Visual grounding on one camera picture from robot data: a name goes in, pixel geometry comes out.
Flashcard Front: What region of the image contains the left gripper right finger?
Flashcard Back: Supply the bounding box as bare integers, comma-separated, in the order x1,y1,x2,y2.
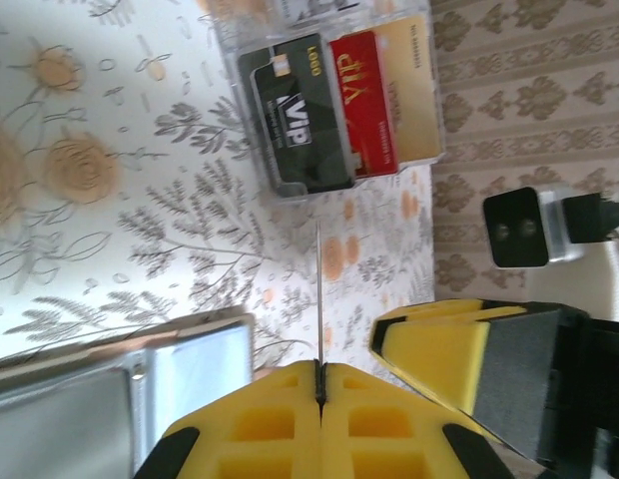
319,362,496,479

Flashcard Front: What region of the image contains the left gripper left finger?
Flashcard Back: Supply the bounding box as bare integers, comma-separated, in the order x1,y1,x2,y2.
132,361,323,479

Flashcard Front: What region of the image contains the thin plastic card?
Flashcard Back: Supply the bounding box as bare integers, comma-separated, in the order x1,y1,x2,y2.
314,221,325,365

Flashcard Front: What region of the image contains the beige card holder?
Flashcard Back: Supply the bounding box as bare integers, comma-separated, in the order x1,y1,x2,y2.
0,309,256,479

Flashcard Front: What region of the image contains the gold VIP card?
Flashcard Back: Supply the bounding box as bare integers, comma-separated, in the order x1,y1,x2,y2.
376,13,438,164

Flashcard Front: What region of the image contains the black VIP card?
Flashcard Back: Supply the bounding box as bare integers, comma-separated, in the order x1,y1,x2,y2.
237,32,356,197

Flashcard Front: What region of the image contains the red VIP card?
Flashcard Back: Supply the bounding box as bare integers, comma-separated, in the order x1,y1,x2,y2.
327,29,404,180

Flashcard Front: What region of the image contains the black and white clamp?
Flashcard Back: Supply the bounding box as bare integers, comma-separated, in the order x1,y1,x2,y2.
481,186,589,271

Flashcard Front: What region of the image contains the floral table cover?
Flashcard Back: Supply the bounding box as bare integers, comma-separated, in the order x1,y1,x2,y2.
0,0,435,380

